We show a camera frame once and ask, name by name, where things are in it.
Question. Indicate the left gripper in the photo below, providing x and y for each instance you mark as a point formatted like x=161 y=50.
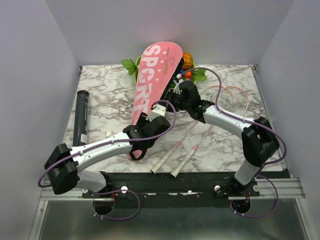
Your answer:
x=142 y=120

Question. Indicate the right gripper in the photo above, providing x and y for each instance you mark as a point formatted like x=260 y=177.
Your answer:
x=171 y=94

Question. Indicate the pink racket bag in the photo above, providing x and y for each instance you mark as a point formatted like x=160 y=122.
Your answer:
x=158 y=64

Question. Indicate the black shuttlecock tube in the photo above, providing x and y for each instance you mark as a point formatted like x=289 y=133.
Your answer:
x=81 y=118

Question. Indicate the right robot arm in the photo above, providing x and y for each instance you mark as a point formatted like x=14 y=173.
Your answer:
x=259 y=141

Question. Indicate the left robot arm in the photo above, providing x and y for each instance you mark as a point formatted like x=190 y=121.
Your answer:
x=66 y=168

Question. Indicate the green plastic bin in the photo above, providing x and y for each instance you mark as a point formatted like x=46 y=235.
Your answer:
x=138 y=66

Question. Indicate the toy carrot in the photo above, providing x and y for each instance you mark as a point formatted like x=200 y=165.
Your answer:
x=188 y=74

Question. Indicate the green fake leaf right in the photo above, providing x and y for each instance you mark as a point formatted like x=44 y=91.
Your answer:
x=199 y=75

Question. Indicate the green fake leaf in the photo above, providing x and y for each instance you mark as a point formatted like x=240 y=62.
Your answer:
x=129 y=65
x=199 y=75

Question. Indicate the toy pineapple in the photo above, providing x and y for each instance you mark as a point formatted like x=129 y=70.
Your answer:
x=188 y=62

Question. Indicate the green fake leaf left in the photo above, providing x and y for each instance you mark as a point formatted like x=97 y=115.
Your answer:
x=129 y=65

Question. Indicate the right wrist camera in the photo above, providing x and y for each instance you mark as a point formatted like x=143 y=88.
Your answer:
x=178 y=81

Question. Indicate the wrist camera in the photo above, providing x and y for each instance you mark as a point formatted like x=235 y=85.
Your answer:
x=178 y=81
x=157 y=111

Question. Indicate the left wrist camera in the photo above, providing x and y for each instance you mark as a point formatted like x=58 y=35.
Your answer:
x=157 y=111

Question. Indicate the white racket handle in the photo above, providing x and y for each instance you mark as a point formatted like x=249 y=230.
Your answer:
x=182 y=163
x=163 y=159

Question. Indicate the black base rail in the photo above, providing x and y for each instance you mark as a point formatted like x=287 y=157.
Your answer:
x=187 y=190

